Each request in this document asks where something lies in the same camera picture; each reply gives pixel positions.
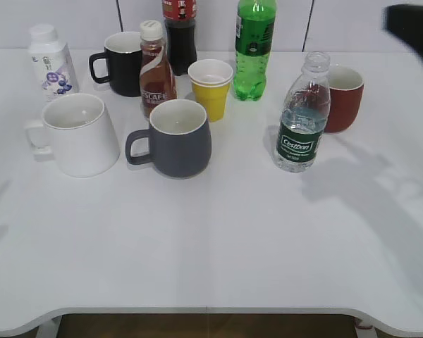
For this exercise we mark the clear water bottle green label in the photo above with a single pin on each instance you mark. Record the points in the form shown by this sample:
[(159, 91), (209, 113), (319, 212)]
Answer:
[(304, 116)]

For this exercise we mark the white mug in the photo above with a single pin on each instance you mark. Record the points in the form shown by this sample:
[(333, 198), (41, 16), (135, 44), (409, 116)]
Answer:
[(77, 130)]

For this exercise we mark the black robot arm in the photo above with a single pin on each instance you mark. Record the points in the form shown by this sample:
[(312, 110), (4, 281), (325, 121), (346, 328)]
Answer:
[(405, 21)]

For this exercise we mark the grey mug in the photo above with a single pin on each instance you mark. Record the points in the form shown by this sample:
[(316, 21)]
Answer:
[(179, 139)]

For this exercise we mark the black mug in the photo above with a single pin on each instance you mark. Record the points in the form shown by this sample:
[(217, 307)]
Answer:
[(123, 56)]

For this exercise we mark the red mug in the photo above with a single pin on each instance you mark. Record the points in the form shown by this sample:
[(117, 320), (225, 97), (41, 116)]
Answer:
[(346, 88)]

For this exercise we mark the Nescafe coffee bottle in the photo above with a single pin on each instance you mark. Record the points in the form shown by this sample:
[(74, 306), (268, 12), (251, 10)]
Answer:
[(157, 81)]

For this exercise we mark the green soda bottle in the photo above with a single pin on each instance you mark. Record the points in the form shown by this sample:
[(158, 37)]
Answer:
[(254, 31)]

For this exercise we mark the cola bottle red label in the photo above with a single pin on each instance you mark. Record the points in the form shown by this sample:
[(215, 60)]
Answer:
[(179, 19)]

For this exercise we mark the white yogurt drink bottle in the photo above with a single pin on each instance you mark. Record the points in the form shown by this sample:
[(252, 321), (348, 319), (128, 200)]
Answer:
[(52, 62)]

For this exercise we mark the white table leg right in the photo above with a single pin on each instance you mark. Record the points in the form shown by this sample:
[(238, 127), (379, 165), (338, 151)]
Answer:
[(364, 329)]

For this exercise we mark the white table leg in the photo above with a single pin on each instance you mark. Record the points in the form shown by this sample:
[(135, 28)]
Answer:
[(364, 329), (50, 328)]

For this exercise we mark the white table leg left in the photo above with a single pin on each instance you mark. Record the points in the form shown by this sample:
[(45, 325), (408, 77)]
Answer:
[(50, 328)]

